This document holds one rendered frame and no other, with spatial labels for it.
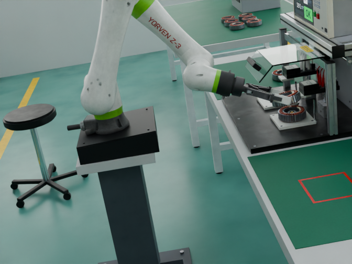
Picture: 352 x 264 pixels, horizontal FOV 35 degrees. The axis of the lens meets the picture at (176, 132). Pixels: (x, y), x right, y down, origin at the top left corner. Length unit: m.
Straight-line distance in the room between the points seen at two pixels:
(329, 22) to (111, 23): 0.79
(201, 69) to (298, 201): 0.65
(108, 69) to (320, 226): 0.94
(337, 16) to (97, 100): 0.93
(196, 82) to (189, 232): 1.19
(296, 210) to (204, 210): 1.56
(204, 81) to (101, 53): 0.40
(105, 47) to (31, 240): 1.62
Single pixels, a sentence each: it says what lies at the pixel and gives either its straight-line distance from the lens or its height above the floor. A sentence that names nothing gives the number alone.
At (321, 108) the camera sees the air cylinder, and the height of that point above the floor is 0.81.
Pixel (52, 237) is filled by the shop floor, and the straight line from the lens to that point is 3.32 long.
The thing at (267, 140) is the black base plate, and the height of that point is 0.77.
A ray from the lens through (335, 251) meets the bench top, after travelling 1.56.
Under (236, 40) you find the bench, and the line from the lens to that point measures 3.81.
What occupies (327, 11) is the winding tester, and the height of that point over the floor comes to 1.22.
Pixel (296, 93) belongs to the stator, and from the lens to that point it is 2.14.
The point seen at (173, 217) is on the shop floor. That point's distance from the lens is 3.22.
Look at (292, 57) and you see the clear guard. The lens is 2.12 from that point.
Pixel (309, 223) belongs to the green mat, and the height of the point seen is 0.75.
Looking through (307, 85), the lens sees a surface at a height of 0.92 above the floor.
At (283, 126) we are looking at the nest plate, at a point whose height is 0.78.
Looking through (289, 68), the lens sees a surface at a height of 0.92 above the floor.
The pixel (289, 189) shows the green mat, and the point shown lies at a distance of 1.84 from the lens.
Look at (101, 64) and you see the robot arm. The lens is 2.05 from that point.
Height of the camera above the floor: 1.65
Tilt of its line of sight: 22 degrees down
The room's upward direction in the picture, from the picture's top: 9 degrees counter-clockwise
